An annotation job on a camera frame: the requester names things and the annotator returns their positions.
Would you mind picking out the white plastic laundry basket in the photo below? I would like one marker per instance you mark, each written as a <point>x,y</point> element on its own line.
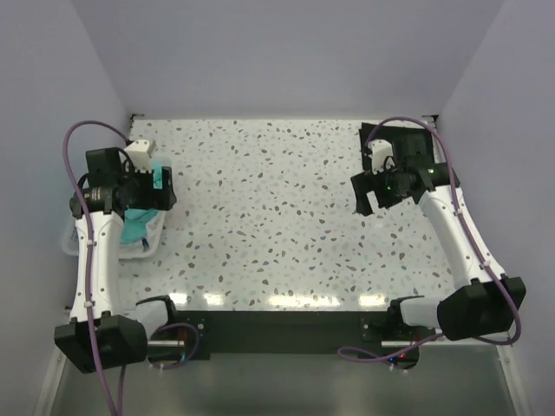
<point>102,189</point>

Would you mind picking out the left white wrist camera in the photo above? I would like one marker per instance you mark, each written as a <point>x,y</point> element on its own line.
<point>141,152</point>

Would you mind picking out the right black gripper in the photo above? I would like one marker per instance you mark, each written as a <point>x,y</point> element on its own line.
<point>367,182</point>

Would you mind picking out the folded black t-shirt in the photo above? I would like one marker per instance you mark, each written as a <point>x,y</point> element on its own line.
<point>406,144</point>

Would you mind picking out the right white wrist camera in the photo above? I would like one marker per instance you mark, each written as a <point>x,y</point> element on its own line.
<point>380,153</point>

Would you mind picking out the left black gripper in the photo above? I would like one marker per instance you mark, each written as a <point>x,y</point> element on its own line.
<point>161,198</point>

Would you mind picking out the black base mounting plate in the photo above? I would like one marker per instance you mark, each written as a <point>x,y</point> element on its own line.
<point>362,337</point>

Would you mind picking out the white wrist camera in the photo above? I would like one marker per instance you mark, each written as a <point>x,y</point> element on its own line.
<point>141,152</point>
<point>380,153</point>

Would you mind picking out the teal green t-shirt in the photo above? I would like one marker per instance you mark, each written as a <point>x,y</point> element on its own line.
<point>137,221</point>

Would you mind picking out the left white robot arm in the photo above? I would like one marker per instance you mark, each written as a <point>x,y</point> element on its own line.
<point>99,332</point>

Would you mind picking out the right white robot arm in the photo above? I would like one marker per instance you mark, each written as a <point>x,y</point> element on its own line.
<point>484,304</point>

